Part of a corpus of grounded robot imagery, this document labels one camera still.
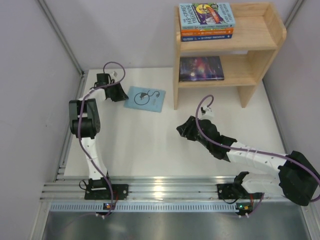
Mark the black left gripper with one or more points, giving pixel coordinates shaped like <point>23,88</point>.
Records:
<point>115,92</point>

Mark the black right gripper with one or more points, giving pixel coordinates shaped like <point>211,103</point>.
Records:
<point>193,128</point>

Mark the light blue thin booklet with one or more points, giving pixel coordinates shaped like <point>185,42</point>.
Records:
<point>146,99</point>

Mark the purple galaxy cover book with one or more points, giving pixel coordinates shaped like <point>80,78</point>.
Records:
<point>200,69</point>

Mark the blue 91-storey treehouse book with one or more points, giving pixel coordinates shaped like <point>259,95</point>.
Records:
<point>205,37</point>

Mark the orange 78-storey treehouse book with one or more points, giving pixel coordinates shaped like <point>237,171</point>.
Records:
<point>206,32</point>

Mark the light blue 143-storey treehouse book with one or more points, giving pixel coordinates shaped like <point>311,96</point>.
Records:
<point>212,15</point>

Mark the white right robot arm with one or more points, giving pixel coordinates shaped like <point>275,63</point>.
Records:
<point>289,175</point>

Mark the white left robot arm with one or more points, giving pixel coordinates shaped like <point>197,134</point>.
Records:
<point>85,124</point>

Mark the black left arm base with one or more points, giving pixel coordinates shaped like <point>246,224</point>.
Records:
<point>120,192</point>

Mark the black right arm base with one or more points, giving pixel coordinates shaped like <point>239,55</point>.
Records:
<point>226,193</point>

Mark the wooden two-tier shelf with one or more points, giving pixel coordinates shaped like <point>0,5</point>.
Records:
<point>258,36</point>

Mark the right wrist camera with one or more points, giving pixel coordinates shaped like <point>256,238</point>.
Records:
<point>206,112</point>

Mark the aluminium mounting rail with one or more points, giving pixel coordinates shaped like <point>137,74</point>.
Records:
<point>151,194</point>

